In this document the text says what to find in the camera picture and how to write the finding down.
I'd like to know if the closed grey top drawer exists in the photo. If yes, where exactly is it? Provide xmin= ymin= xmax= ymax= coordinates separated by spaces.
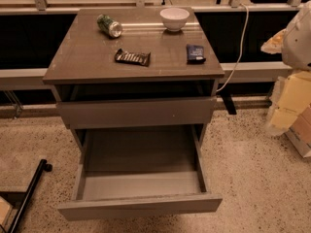
xmin=57 ymin=97 xmax=216 ymax=129

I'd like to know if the white bowl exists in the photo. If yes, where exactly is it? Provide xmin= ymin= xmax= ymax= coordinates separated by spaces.
xmin=160 ymin=8 xmax=190 ymax=32

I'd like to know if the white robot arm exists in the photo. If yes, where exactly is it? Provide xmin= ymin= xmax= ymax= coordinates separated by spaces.
xmin=266 ymin=1 xmax=311 ymax=136

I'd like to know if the cardboard box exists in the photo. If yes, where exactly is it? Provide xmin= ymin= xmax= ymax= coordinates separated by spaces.
xmin=286 ymin=106 xmax=311 ymax=158

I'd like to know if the white cable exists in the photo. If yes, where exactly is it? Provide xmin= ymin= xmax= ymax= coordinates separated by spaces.
xmin=216 ymin=3 xmax=250 ymax=93

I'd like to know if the grey drawer cabinet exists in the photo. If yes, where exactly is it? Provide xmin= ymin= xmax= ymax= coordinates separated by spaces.
xmin=43 ymin=7 xmax=224 ymax=220

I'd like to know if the green soda can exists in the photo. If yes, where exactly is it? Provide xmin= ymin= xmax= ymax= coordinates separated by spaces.
xmin=97 ymin=15 xmax=122 ymax=39

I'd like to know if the rxbar chocolate bar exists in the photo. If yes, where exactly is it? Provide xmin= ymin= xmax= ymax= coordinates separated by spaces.
xmin=115 ymin=49 xmax=151 ymax=67

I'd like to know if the open grey middle drawer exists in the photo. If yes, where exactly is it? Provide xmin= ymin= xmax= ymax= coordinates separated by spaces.
xmin=58 ymin=125 xmax=222 ymax=220

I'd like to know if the dark blue snack packet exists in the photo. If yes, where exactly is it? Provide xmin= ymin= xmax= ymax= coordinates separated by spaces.
xmin=187 ymin=44 xmax=206 ymax=64

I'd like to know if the black metal stand leg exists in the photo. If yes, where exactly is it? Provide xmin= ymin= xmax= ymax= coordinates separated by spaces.
xmin=7 ymin=159 xmax=52 ymax=233

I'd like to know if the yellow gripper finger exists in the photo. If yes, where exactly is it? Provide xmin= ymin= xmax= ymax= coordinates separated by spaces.
xmin=265 ymin=71 xmax=311 ymax=136

